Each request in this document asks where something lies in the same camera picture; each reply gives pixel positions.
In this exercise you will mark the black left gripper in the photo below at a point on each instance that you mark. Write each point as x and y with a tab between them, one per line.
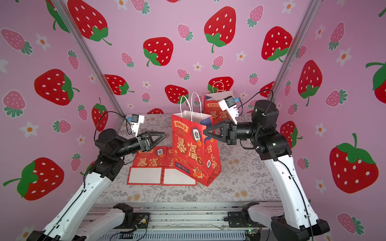
142	139

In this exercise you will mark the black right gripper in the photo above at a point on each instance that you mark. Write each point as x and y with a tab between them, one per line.
228	133

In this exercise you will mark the red paper gift bag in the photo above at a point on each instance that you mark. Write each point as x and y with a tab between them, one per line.
147	168

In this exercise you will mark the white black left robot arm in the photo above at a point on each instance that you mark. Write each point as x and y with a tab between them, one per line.
66	226

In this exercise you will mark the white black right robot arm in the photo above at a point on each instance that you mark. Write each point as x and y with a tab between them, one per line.
298	222

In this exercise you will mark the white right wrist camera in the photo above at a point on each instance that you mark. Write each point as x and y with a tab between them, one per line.
228	104

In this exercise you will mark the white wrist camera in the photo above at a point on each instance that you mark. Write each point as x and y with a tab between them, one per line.
228	104
135	122

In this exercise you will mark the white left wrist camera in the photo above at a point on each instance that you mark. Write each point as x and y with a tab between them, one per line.
135	122

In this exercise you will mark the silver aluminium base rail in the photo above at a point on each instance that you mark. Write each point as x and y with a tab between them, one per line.
190	221

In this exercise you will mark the silver aluminium corner post left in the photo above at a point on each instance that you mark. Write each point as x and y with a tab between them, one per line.
78	38

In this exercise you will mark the silver aluminium corner post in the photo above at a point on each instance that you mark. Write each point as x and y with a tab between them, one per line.
308	16
78	38

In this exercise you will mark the silver aluminium corner post right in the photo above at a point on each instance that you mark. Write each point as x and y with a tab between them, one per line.
308	16

